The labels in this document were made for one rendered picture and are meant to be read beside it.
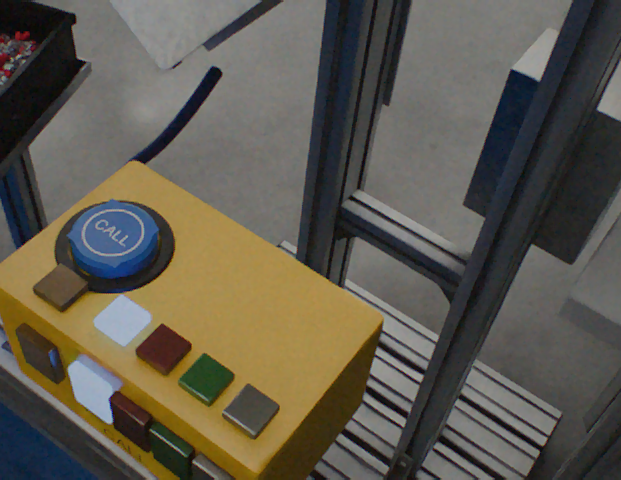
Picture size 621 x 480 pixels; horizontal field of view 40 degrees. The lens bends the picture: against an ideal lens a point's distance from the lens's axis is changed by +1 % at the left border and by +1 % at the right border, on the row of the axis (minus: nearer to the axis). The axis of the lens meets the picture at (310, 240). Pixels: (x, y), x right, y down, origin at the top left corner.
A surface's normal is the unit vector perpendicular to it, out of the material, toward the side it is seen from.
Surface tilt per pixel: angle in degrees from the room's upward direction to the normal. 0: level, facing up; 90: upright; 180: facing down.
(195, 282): 0
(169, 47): 55
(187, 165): 0
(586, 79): 90
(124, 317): 0
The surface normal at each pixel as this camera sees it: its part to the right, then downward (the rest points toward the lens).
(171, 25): 0.05, 0.29
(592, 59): -0.58, 0.61
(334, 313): 0.08, -0.62
